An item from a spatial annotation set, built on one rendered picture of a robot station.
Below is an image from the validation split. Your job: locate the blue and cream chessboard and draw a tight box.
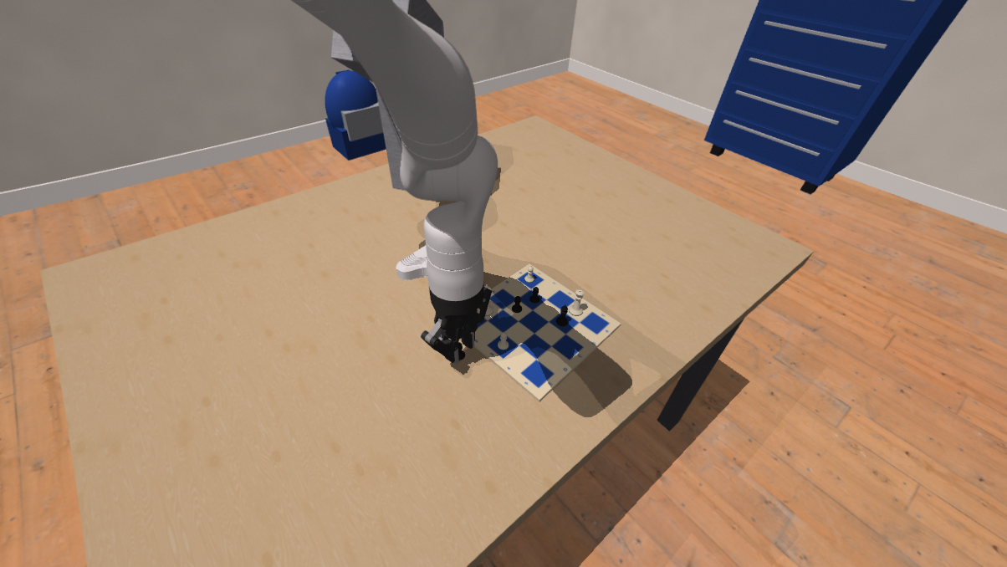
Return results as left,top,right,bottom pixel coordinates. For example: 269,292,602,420
474,264,621,402

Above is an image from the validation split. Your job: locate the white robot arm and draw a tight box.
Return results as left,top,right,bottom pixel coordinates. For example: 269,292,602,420
291,0,498,301

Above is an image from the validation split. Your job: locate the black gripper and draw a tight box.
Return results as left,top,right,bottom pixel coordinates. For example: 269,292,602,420
421,286,492,364

